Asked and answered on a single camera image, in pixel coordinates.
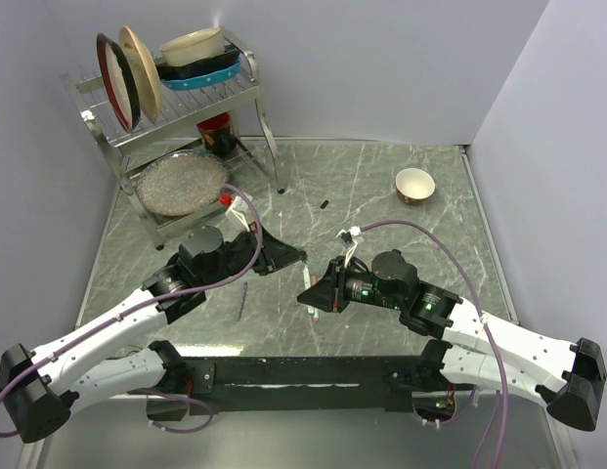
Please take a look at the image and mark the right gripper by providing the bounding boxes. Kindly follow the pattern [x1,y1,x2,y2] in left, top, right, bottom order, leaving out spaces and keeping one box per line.
[297,255,403,313]

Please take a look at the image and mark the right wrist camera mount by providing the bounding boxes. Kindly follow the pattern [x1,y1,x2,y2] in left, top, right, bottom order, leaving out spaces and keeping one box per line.
[335,226,363,266]

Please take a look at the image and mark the green marker pen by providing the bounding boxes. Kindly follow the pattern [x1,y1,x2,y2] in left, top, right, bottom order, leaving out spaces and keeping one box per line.
[303,268,312,290]

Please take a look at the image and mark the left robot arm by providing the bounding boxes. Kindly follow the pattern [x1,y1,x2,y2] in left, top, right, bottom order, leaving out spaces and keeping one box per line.
[0,223,307,444]

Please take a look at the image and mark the red black cup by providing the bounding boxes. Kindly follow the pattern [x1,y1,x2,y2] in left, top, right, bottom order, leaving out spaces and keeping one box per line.
[196,112,237,157]

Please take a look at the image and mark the beige plate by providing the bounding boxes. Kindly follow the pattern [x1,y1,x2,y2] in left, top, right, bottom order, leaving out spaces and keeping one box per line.
[118,25,163,124]

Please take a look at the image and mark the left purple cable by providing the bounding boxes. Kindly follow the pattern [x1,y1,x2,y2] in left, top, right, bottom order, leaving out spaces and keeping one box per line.
[0,184,264,438]

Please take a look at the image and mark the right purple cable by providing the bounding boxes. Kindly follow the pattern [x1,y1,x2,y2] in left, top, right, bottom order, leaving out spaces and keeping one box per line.
[361,220,510,469]

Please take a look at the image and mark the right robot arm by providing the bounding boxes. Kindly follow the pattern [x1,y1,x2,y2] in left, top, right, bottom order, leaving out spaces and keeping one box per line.
[297,250,607,432]

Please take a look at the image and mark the red black rimmed plate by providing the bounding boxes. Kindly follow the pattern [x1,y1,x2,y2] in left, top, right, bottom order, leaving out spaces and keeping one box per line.
[96,33,141,134]

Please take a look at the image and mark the purple pen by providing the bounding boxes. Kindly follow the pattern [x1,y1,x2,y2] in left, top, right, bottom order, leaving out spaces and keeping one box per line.
[237,282,248,321]

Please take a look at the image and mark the blue dotted dish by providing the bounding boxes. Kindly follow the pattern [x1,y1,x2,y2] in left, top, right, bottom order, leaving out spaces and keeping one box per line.
[160,60,241,91]

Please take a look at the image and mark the clear glass plate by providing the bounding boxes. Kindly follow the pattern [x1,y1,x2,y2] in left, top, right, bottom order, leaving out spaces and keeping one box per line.
[136,149,229,217]

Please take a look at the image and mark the black base bar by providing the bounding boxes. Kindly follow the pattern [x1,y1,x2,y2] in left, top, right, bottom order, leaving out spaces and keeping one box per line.
[145,355,475,422]

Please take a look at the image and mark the purple cable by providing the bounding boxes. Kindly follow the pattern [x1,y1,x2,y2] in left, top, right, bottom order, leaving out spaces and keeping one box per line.
[0,184,264,438]
[361,220,510,469]

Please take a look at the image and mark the small cream bowl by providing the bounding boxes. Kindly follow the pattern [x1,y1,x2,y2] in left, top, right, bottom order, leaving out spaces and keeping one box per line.
[395,168,436,204]

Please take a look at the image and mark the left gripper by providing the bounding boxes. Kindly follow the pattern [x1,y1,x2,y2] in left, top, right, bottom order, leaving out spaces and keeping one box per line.
[199,220,306,287]

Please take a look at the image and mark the black tray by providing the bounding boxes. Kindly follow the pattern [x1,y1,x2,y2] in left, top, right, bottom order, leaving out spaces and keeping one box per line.
[156,45,240,80]

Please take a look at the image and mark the pink marker pen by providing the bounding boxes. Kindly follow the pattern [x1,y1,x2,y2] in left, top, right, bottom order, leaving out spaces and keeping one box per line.
[308,275,320,321]

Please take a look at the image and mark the steel dish rack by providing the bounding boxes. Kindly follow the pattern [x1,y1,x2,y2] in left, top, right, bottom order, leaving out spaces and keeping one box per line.
[61,27,287,250]

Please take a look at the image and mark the cream bowl on rack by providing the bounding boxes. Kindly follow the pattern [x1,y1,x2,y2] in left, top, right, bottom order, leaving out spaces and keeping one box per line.
[159,27,225,66]

